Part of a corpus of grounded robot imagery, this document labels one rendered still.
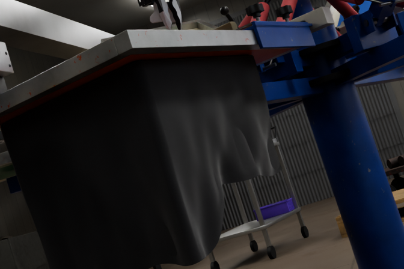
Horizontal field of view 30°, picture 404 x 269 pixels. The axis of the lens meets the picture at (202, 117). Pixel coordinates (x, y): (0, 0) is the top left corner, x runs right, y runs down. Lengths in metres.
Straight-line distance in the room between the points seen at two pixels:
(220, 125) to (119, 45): 0.37
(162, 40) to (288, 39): 0.53
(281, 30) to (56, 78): 0.64
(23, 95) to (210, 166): 0.43
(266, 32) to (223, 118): 0.26
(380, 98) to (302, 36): 9.37
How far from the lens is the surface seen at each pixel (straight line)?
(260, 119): 1.87
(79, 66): 1.52
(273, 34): 1.90
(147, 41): 1.47
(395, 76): 3.43
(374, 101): 11.38
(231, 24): 2.00
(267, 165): 1.85
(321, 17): 2.12
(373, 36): 2.53
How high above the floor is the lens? 0.65
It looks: 5 degrees up
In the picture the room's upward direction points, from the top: 18 degrees counter-clockwise
